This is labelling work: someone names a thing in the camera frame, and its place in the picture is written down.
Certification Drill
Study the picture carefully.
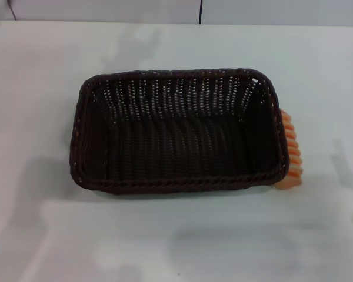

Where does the dark brown woven basket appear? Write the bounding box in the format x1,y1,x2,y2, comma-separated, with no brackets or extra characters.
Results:
69,67,292,198

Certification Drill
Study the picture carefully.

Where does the orange striped bread loaf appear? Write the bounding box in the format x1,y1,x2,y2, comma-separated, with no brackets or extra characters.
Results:
278,109,305,191

